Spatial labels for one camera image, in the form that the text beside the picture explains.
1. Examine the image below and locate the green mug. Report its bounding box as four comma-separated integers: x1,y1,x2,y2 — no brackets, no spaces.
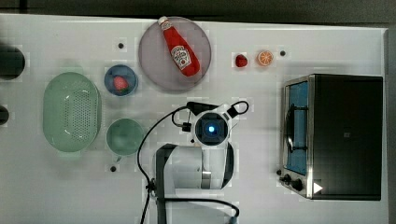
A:
106,119,145,162

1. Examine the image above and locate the strawberry in blue bowl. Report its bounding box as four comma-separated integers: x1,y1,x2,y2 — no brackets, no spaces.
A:
113,76,129,91

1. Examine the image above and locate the small black cylinder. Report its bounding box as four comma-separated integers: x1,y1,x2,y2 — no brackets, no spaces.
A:
0,105,9,125

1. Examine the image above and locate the red plush ketchup bottle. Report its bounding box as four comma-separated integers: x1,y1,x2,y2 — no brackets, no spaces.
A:
158,17,201,77

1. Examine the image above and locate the green perforated colander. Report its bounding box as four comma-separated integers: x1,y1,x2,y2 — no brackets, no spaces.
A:
43,72,102,153

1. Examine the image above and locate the red strawberry on table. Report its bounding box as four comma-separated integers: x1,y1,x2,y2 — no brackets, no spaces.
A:
235,54,248,67

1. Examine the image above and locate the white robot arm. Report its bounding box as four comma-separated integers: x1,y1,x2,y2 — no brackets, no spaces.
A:
154,102,242,224

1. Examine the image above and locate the grey round plate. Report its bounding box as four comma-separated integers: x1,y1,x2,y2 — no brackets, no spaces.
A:
138,17,211,91

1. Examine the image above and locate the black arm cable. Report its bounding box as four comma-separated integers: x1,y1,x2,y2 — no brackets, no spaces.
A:
136,105,241,224

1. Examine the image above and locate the black cylinder cup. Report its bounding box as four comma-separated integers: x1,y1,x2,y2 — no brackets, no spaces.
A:
0,46,25,80

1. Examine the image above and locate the small blue bowl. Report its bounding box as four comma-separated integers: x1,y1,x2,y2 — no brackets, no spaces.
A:
104,64,138,97

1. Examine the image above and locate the silver toaster oven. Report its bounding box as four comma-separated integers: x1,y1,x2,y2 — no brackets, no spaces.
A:
276,74,383,201

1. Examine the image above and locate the orange slice toy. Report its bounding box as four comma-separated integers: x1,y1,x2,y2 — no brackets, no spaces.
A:
257,50,274,66

